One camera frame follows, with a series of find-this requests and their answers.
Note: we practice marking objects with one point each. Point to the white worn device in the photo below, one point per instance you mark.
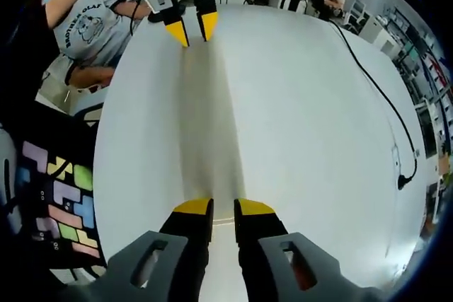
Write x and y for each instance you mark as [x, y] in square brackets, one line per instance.
[6, 174]

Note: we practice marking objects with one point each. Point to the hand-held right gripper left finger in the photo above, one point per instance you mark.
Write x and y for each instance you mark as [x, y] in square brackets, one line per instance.
[184, 245]

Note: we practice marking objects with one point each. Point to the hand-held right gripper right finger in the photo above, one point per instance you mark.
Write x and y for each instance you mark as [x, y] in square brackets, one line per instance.
[262, 245]

